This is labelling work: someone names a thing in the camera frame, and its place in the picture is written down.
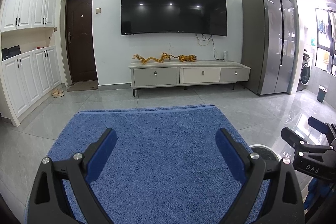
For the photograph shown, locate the white round trash bin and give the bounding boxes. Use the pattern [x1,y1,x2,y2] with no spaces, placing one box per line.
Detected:
[249,144,280,162]

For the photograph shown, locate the blue white gloved right hand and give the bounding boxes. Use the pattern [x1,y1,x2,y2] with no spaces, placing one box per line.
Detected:
[303,178,331,210]

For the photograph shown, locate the small grey waste bin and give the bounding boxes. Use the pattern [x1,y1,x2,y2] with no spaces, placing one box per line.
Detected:
[317,85,327,103]

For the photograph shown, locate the front load washing machine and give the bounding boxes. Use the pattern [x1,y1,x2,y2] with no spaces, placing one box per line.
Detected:
[297,49,311,92]

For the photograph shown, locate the hanging clothes rack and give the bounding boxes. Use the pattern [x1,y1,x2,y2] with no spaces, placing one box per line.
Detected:
[315,9,335,56]

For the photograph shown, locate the beige slippers pair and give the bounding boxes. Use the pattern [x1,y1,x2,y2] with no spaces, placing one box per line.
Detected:
[51,89,64,98]

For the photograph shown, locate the blue terry towel mat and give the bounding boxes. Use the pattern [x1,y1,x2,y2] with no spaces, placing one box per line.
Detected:
[49,105,243,223]

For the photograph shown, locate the grey double door refrigerator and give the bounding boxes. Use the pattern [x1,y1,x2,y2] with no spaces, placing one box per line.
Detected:
[241,0,295,96]

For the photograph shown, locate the brown door mat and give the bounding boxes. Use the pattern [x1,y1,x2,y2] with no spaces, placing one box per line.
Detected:
[67,80,98,92]

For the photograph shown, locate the white lower cabinets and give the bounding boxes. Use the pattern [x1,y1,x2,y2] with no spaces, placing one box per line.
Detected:
[2,46,62,118]

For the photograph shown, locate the golden tiger figurine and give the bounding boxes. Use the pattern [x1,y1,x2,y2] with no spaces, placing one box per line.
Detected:
[170,55,197,63]

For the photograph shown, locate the grey white tv cabinet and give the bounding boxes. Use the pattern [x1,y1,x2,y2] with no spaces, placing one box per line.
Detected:
[129,60,251,92]

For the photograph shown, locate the golden dragon figurine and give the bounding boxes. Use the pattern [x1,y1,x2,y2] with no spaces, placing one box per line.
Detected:
[132,52,171,64]

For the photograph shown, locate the black box on shelf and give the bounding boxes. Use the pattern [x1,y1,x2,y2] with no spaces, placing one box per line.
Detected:
[2,45,21,61]

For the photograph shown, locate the dark brown entrance door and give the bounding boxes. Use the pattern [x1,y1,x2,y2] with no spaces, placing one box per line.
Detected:
[65,0,97,83]

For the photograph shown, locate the white cables under television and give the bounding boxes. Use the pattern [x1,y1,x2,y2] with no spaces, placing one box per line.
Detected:
[194,32,229,62]

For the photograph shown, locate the large black wall television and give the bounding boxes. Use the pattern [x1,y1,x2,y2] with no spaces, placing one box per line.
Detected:
[121,0,227,36]

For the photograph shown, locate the white upper wall cabinets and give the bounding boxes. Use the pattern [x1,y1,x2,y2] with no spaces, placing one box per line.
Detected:
[1,0,56,32]

